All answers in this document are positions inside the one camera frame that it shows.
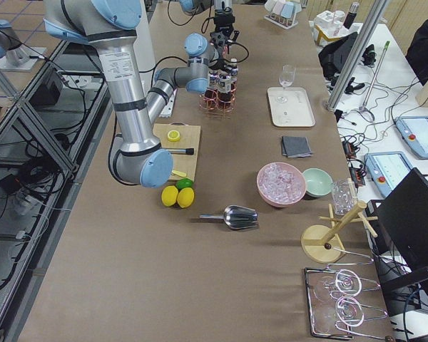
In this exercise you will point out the white cup rack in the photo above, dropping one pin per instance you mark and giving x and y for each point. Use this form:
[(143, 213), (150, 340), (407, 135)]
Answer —
[(281, 21)]

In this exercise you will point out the pink cup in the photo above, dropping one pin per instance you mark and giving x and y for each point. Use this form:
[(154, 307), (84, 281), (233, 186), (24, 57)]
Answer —
[(278, 6)]

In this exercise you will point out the copper wire bottle basket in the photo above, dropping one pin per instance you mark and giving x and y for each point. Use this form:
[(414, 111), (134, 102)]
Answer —
[(216, 110)]

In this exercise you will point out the aluminium frame post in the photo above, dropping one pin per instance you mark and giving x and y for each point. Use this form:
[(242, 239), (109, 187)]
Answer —
[(360, 44)]

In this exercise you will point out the green bowl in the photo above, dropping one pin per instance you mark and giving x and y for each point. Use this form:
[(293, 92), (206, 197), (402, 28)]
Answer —
[(318, 182)]

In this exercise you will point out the metal ice scoop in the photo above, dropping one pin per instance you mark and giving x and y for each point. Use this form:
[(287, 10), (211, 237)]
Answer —
[(236, 217)]

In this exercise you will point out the white cup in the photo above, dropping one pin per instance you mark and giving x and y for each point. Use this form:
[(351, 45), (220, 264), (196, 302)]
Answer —
[(269, 5)]

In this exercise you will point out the clear wine glass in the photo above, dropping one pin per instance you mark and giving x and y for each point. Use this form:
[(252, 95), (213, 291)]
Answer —
[(286, 79)]

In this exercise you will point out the clear tumbler glass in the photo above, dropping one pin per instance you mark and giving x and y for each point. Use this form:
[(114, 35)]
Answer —
[(343, 196)]

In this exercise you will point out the grey folded cloth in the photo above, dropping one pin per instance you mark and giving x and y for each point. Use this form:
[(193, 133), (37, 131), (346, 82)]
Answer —
[(293, 147)]

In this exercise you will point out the chrome glass rack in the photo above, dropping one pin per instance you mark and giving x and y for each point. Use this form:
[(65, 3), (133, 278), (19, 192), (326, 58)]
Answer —
[(334, 309)]

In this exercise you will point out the yellow lemon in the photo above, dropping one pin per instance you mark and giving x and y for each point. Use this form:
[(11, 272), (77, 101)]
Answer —
[(169, 195), (185, 197)]

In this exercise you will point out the cream rectangular tray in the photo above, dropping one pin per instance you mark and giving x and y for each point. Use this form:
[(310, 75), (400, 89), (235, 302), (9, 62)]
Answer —
[(290, 108)]

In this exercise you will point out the half lemon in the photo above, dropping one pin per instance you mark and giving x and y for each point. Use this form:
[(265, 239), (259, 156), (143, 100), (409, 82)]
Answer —
[(173, 135)]

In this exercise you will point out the wooden cutting board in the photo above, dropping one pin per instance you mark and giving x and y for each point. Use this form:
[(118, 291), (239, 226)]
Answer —
[(189, 138)]

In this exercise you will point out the black open case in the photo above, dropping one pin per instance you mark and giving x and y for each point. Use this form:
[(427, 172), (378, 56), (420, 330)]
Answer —
[(334, 55)]

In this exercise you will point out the green lime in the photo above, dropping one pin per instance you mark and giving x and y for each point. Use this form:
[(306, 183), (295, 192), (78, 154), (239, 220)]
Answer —
[(184, 183)]

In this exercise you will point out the wooden mug tree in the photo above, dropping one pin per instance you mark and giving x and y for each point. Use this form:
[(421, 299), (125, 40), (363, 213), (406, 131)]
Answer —
[(322, 243)]

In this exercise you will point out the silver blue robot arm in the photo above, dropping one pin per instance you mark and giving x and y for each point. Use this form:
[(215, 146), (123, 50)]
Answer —
[(136, 156), (195, 7)]

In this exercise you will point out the blue cup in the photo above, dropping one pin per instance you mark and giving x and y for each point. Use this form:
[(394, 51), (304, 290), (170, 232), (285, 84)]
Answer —
[(288, 9)]

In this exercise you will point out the blue teach pendant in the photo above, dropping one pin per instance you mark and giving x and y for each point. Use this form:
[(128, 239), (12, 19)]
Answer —
[(414, 131), (387, 169)]

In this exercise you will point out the white cardboard box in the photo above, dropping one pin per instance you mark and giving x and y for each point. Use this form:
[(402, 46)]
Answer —
[(328, 27)]

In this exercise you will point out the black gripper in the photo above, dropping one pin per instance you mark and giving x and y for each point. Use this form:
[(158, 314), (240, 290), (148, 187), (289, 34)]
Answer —
[(224, 25), (222, 63)]

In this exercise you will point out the pink bowl with ice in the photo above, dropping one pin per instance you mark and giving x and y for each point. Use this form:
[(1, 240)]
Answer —
[(280, 184)]

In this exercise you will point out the yellow plastic knife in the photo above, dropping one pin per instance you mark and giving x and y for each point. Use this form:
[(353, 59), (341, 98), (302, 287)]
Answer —
[(178, 173)]

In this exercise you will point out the black monitor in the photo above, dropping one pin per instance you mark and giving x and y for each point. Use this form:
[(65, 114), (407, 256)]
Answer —
[(403, 214)]

